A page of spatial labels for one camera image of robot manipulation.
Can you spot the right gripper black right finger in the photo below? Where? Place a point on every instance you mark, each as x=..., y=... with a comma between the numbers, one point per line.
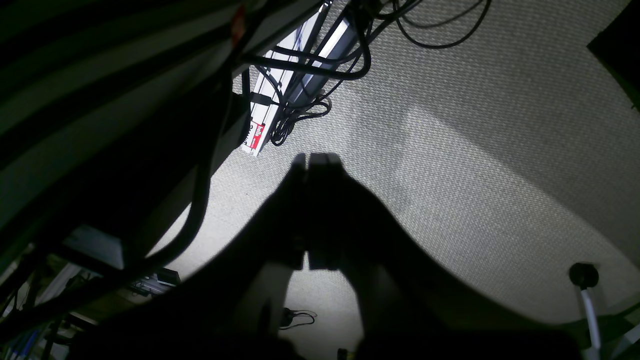
x=410, y=307

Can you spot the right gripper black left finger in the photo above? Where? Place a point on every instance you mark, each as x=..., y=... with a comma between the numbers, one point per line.
x=231, y=307

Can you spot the black caster with white leg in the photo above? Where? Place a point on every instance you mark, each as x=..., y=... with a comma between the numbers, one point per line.
x=585, y=276

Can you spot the white power strip rail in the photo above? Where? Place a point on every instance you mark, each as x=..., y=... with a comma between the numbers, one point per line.
x=281, y=98

